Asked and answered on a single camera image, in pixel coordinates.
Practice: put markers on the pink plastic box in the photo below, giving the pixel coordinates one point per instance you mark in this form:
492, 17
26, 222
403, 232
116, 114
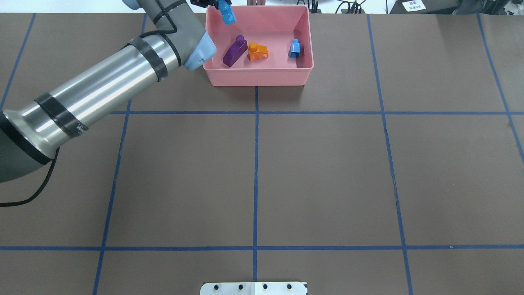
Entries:
273, 26

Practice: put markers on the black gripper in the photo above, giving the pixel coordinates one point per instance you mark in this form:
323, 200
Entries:
206, 3

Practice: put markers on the black box with label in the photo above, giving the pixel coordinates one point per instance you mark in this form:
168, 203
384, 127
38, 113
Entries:
437, 7

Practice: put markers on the long blue block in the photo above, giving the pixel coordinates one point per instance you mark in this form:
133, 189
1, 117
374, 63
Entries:
226, 11

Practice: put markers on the white metal base plate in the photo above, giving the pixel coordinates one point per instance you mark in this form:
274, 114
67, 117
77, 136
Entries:
255, 288

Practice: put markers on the purple block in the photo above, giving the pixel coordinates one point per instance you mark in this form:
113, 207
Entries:
235, 51

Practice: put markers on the small blue block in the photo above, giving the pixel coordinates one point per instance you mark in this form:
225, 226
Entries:
295, 49

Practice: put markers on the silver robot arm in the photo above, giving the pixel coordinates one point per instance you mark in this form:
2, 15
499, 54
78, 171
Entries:
31, 135

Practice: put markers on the orange block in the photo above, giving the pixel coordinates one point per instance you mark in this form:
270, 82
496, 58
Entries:
257, 51

